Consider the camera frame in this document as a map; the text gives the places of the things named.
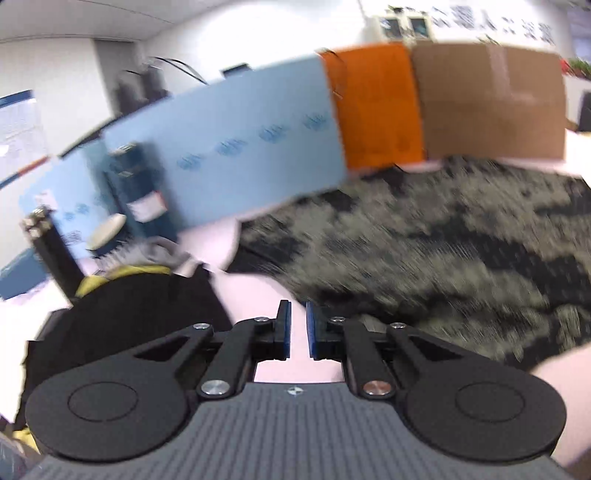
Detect yellow and grey gloves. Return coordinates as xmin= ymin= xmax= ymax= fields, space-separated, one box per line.
xmin=75 ymin=237 xmax=191 ymax=298

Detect black bag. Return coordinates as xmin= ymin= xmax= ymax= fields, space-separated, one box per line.
xmin=13 ymin=265 xmax=232 ymax=431

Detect wall poster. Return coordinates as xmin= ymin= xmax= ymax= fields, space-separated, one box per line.
xmin=0 ymin=90 xmax=51 ymax=188

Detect black tripod leg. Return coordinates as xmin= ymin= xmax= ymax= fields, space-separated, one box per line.
xmin=21 ymin=206 xmax=84 ymax=301

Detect dark blue cylindrical container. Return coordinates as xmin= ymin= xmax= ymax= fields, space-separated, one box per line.
xmin=110 ymin=143 xmax=177 ymax=242

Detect brown cardboard panel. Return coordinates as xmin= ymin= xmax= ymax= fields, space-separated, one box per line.
xmin=411 ymin=43 xmax=567 ymax=160

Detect potted green plant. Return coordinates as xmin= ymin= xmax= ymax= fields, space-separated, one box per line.
xmin=561 ymin=58 xmax=591 ymax=81

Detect orange board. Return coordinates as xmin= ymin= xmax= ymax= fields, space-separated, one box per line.
xmin=321 ymin=43 xmax=425 ymax=171

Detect light blue foam board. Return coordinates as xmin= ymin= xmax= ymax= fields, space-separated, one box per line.
xmin=1 ymin=56 xmax=346 ymax=259

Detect camouflage patterned garment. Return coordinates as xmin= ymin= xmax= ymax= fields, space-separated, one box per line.
xmin=228 ymin=157 xmax=590 ymax=370

